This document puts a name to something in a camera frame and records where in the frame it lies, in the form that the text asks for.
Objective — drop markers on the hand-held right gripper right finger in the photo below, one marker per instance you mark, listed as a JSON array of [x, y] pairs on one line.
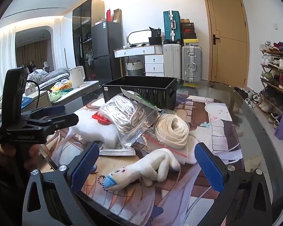
[[210, 169]]

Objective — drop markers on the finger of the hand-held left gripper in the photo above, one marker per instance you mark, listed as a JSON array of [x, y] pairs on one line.
[[61, 121], [54, 110]]

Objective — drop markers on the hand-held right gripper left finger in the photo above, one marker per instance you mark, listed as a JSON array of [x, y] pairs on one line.
[[85, 166]]

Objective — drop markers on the red packet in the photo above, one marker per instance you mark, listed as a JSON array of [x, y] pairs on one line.
[[101, 118]]

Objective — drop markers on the white plush toy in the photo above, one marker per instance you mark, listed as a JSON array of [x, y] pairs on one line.
[[136, 169]]

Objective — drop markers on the green medicine packet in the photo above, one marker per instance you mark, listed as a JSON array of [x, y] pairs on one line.
[[143, 100]]

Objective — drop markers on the black storage box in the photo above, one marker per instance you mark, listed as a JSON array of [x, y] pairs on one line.
[[155, 91]]

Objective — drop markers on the person's left hand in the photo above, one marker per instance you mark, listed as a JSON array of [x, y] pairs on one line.
[[4, 154]]

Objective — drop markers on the green snack bag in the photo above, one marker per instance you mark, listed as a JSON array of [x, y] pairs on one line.
[[54, 96]]

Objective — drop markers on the white power strip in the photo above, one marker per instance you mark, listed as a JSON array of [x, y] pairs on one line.
[[32, 91]]

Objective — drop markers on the orange snack bags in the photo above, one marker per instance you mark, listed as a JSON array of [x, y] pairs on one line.
[[62, 86]]

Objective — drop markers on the white foam piece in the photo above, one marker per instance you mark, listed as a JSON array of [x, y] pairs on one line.
[[92, 131]]

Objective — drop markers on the bed with grey bedding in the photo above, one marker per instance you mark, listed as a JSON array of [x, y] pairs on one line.
[[51, 75]]

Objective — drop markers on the white coffee table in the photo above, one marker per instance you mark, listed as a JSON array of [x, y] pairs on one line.
[[85, 91]]

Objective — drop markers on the flat silver packet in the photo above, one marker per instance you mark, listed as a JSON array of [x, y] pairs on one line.
[[118, 151]]

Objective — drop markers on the clear zip bag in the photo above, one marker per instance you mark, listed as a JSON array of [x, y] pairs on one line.
[[176, 154]]

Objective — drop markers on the printed desk mat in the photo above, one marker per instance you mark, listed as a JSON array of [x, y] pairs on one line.
[[217, 131]]

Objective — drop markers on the white electric kettle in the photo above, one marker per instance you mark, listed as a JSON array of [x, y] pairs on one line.
[[76, 77]]

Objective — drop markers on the white chair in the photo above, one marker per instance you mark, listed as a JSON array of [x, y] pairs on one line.
[[46, 66]]

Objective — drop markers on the brown curtain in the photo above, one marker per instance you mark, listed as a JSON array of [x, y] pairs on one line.
[[33, 51]]

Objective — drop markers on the scattered shoes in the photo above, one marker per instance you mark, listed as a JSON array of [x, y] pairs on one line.
[[250, 96]]

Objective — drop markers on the dark grey fridge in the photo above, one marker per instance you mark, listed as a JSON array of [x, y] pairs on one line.
[[106, 42]]

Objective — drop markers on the black glass cabinet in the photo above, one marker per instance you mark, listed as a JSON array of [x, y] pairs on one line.
[[81, 28]]

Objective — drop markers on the grey white woven basket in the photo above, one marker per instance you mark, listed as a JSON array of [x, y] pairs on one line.
[[135, 68]]

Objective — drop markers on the silver suitcase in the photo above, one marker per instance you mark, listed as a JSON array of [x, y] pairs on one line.
[[191, 63]]

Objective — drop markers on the white vanity desk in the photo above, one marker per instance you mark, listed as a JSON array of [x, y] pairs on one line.
[[153, 62]]

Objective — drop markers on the oval mirror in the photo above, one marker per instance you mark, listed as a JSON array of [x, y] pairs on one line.
[[139, 37]]

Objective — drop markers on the cardboard box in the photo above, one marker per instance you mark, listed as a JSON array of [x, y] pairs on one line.
[[117, 16]]

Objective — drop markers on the white suitcase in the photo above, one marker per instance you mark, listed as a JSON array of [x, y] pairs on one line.
[[172, 61]]

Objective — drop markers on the tan wooden door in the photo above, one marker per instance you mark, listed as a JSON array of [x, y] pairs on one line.
[[226, 51]]

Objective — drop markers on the black bag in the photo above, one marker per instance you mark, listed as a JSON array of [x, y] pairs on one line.
[[155, 38]]

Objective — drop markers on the yellow black shoe box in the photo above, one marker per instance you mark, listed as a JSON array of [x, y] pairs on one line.
[[191, 42]]

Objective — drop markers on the red black shoe box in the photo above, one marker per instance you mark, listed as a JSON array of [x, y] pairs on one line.
[[188, 30]]

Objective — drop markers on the teal suitcase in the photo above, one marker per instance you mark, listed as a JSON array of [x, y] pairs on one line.
[[172, 27]]

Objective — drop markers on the brown shoe box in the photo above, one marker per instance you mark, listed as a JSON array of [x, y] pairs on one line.
[[185, 21]]

